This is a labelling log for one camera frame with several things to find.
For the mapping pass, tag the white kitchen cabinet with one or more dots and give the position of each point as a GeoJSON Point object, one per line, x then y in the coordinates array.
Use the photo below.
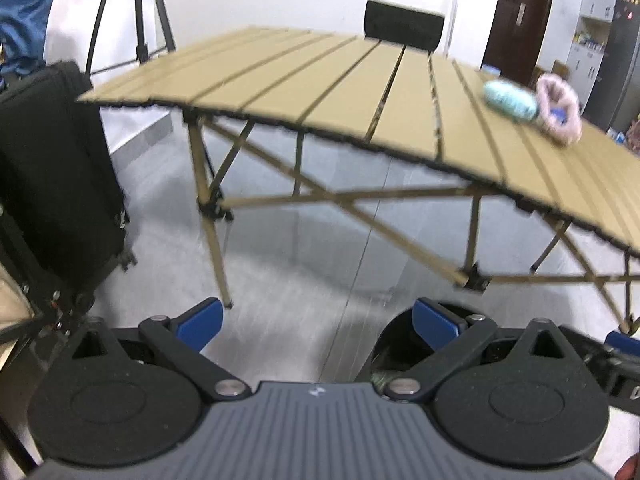
{"type": "Point", "coordinates": [585, 55]}

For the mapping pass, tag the white mop pole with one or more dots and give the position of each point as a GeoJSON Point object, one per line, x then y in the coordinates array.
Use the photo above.
{"type": "Point", "coordinates": [451, 20]}

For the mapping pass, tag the teal scrunchie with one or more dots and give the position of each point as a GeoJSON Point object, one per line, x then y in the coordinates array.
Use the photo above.
{"type": "Point", "coordinates": [510, 100]}

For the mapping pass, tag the black round waste bin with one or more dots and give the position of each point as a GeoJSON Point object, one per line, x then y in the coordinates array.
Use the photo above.
{"type": "Point", "coordinates": [392, 340]}

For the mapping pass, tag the black tripod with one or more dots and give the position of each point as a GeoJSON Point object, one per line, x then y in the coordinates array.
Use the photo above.
{"type": "Point", "coordinates": [137, 10]}

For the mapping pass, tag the black folding chair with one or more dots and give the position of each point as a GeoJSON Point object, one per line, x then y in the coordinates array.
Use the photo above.
{"type": "Point", "coordinates": [402, 25]}

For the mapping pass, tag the pink scrunchie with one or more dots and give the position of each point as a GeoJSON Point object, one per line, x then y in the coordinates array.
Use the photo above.
{"type": "Point", "coordinates": [570, 127]}

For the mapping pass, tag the blue fabric bag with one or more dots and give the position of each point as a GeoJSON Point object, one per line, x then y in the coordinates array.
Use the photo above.
{"type": "Point", "coordinates": [25, 15]}

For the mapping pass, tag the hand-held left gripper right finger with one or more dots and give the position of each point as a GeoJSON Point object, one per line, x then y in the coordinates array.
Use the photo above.
{"type": "Point", "coordinates": [435, 325]}

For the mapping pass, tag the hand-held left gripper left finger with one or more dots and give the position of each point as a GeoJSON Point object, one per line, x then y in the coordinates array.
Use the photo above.
{"type": "Point", "coordinates": [200, 322]}

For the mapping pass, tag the grey refrigerator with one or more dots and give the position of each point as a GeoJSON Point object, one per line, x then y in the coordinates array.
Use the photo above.
{"type": "Point", "coordinates": [617, 55]}

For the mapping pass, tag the folding slatted table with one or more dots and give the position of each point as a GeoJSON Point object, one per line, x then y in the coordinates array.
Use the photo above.
{"type": "Point", "coordinates": [325, 85]}

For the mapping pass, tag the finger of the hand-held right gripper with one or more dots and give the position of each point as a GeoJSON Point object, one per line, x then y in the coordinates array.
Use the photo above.
{"type": "Point", "coordinates": [622, 344]}

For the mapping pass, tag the dark brown door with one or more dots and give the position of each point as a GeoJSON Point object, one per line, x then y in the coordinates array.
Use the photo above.
{"type": "Point", "coordinates": [520, 10]}

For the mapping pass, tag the black suitcase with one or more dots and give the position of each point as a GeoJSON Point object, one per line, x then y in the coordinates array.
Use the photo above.
{"type": "Point", "coordinates": [55, 175]}

